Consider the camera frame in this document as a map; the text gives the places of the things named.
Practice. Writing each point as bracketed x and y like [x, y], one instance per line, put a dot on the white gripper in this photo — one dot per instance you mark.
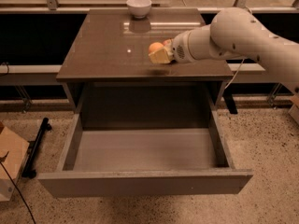
[178, 49]

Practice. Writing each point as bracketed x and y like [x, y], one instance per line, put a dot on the small orange fruit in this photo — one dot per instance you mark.
[155, 46]

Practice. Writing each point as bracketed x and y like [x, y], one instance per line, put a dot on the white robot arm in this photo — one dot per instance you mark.
[233, 33]

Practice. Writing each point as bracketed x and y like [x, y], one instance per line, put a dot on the grey cabinet with counter top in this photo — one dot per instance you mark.
[111, 83]

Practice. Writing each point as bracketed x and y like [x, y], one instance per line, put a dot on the open grey top drawer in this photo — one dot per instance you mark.
[145, 162]

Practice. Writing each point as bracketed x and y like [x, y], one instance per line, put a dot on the red apple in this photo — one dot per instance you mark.
[167, 41]

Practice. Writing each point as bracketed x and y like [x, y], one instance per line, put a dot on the white ceramic bowl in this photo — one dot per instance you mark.
[139, 8]

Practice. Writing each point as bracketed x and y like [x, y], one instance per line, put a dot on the black metal stand leg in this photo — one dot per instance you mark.
[28, 170]

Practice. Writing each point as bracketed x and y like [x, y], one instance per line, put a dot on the cardboard box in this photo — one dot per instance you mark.
[13, 152]

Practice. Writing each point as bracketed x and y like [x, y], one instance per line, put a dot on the grey window ledge rail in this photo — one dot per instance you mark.
[35, 75]

